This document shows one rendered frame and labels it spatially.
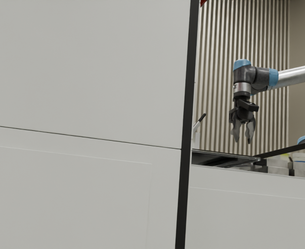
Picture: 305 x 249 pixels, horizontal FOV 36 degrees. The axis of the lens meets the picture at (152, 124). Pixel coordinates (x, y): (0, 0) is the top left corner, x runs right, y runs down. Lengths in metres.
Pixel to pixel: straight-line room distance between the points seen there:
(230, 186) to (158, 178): 0.33
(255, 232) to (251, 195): 0.10
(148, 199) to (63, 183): 0.18
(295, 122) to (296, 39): 0.88
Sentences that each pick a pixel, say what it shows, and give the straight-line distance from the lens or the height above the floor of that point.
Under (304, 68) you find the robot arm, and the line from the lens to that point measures 2.32.
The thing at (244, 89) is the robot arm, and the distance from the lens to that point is 2.02.
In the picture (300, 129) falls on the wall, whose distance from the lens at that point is 4.89.
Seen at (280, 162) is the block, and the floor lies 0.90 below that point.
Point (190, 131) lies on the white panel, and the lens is 1.04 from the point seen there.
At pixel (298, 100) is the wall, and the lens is 4.99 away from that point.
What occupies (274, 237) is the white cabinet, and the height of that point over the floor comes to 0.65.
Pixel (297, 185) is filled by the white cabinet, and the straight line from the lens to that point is 1.39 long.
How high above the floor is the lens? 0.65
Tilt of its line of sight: 12 degrees up
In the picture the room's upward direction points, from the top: 4 degrees clockwise
